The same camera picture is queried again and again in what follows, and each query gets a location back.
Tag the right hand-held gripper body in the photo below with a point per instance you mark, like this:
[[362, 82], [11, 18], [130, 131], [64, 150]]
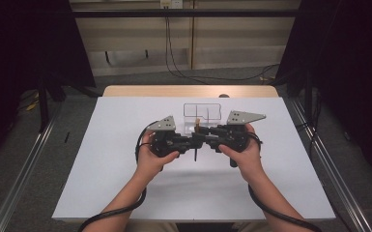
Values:
[[241, 117]]

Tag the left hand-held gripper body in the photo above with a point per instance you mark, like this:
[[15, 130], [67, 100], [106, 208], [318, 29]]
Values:
[[165, 124]]

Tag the clear acrylic organizer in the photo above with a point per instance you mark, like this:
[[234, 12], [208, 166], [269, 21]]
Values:
[[190, 125]]

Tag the person's right hand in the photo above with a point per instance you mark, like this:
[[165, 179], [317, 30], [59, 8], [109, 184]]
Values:
[[249, 161]]

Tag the person's left hand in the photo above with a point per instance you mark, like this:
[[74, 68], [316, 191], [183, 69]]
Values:
[[148, 164]]

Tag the dark round table fitting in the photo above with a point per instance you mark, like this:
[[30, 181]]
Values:
[[223, 95]]

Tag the black metal stand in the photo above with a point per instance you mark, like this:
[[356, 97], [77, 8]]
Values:
[[43, 106], [308, 103]]

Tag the small black stick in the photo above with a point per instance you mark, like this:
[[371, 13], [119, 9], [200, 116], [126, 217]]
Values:
[[66, 137]]

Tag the black curtain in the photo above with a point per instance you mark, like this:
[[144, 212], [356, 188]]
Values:
[[19, 48], [351, 64]]

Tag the aluminium rail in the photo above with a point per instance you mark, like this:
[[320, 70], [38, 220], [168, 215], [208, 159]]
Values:
[[327, 161], [19, 190]]

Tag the white wall socket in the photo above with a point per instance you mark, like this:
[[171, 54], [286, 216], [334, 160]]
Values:
[[175, 4]]

